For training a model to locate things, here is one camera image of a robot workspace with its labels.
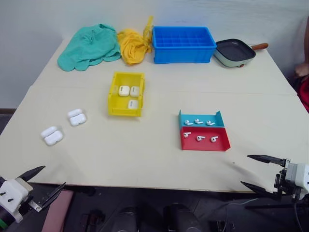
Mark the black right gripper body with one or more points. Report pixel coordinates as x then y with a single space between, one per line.
281 181

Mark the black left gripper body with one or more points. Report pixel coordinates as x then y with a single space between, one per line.
29 199

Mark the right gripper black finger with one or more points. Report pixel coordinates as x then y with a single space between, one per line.
265 159
260 189

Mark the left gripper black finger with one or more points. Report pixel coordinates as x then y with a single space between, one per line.
31 174
53 194

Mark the white earbud case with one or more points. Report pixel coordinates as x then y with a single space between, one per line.
123 90
77 119
132 104
53 137
134 91

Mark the yellow plastic bin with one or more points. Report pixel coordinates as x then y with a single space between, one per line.
120 106

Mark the pink flat panel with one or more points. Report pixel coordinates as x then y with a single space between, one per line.
56 212

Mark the white earbud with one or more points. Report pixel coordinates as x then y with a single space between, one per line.
199 138
198 120
188 122
186 134
210 123
213 139

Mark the teal plastic tray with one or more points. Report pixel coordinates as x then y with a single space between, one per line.
218 119

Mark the red plastic tray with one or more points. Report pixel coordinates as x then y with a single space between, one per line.
205 145

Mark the dark rounded shape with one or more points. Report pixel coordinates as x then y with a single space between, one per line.
181 218
125 220

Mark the person in red clothing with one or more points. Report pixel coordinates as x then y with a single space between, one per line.
304 91

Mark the blue plastic divided crate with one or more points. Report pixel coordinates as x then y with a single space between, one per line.
183 53

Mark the green crumpled cloth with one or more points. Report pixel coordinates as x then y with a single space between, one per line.
87 48

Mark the yellow crumpled cloth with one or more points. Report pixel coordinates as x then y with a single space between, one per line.
131 47

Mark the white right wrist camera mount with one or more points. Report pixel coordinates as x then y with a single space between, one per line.
299 175

